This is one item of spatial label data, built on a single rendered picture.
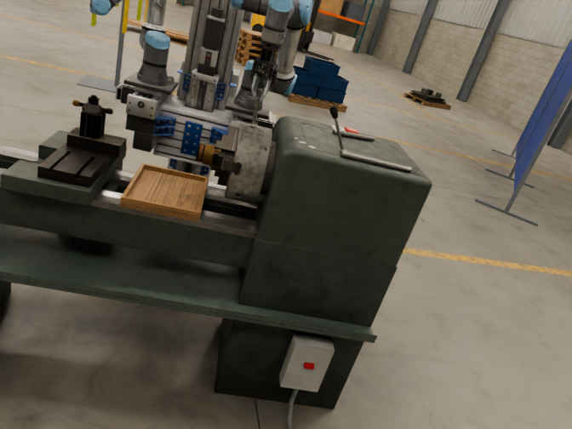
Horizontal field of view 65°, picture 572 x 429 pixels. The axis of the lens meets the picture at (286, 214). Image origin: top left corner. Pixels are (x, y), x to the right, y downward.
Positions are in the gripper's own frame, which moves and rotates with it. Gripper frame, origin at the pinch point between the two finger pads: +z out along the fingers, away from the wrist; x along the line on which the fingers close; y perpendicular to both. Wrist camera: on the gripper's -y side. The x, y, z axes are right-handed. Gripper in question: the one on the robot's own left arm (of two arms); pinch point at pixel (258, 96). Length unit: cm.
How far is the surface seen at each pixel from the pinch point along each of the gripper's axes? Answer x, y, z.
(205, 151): -14.7, 3.0, 26.8
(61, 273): -54, 34, 81
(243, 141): -0.8, 6.2, 16.4
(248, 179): 5.5, 11.5, 28.0
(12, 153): -91, 9, 51
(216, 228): -2, 16, 51
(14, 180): -71, 35, 44
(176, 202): -20, 11, 48
